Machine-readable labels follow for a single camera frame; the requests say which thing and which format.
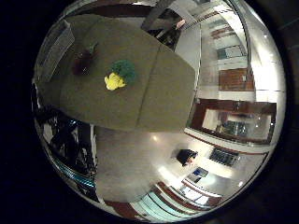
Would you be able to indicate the green plush broccoli toy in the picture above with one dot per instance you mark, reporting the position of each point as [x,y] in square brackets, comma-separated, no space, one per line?
[124,70]

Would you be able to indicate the white square container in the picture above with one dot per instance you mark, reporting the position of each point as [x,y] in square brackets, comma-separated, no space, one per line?
[54,49]

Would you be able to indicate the yellow plush toy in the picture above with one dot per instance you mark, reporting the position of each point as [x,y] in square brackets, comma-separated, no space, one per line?
[114,81]

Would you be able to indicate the wood framed glass window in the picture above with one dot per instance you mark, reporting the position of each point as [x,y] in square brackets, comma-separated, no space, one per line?
[199,119]

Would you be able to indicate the seated person in black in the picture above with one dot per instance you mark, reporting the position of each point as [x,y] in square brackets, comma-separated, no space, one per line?
[186,156]

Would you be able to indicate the purple eggplant toy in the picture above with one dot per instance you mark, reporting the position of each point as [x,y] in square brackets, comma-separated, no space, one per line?
[81,62]

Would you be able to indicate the black equipment rack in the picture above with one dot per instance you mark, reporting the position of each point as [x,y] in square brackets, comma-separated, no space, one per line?
[71,146]

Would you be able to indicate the grey metal beam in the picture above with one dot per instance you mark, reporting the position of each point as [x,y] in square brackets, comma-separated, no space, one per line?
[157,14]

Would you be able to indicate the dark wall grille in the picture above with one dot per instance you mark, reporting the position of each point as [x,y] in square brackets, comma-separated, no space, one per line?
[224,156]

